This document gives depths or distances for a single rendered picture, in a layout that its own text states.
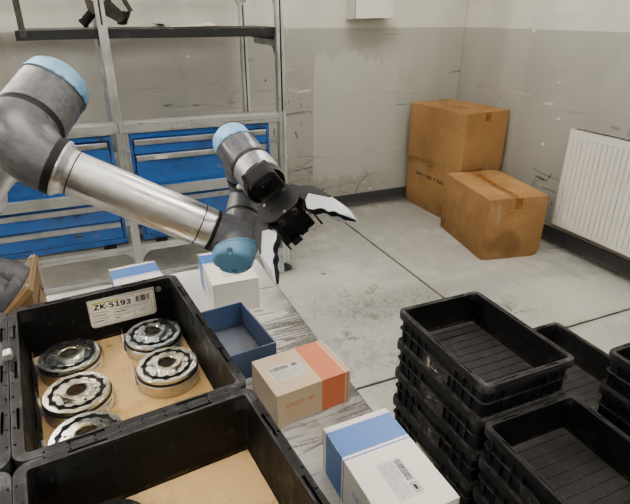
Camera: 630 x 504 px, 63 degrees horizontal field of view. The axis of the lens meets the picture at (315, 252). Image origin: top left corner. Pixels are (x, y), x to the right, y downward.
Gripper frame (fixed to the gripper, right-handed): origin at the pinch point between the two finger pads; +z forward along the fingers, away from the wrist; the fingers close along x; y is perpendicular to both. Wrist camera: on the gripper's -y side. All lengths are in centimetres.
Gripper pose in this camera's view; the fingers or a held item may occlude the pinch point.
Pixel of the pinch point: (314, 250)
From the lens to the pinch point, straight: 75.2
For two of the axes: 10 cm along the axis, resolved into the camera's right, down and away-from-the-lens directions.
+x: -7.8, 6.3, 0.4
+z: 4.9, 6.4, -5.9
